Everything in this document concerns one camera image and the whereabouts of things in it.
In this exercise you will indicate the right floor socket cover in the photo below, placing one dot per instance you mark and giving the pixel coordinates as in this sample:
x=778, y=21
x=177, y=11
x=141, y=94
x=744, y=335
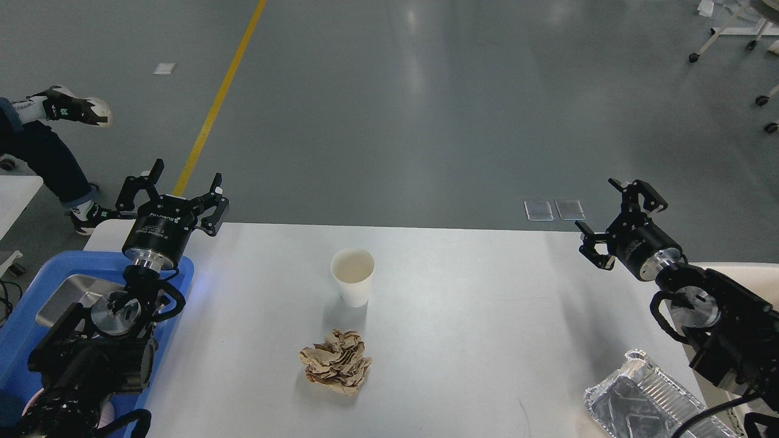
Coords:
x=570, y=210

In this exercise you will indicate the floor socket cover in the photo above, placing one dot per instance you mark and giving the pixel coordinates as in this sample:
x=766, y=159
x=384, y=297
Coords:
x=538, y=210
x=570, y=210

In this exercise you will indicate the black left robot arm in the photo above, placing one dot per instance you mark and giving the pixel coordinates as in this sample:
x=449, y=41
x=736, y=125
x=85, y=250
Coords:
x=95, y=352

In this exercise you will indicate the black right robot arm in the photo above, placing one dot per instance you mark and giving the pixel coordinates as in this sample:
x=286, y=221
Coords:
x=731, y=329

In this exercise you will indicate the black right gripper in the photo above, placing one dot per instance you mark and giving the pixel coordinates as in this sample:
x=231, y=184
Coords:
x=633, y=238

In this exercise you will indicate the aluminium foil tray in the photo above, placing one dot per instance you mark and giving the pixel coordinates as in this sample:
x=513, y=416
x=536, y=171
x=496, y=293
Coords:
x=642, y=398

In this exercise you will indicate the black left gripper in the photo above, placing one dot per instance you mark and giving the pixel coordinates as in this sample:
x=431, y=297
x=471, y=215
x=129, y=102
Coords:
x=161, y=230

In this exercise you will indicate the stainless steel rectangular tray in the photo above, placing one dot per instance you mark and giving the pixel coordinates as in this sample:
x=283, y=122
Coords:
x=79, y=288

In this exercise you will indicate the white plastic bin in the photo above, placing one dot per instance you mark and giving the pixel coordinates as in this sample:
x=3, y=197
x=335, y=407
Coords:
x=759, y=278

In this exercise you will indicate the crumpled brown paper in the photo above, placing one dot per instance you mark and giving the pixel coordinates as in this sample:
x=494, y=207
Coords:
x=338, y=363

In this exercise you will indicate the white paper cup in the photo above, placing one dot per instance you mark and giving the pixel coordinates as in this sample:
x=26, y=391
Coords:
x=353, y=270

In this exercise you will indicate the white side table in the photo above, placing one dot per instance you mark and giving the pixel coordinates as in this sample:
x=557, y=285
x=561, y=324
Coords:
x=17, y=191

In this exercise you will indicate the pink ribbed mug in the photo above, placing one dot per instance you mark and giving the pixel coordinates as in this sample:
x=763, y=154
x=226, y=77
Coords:
x=103, y=417

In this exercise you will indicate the left floor socket cover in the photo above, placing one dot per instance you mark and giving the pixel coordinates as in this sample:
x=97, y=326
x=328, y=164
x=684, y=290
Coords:
x=538, y=210

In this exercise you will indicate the person in black sweater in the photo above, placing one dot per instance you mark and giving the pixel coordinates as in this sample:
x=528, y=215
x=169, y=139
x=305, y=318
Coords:
x=25, y=136

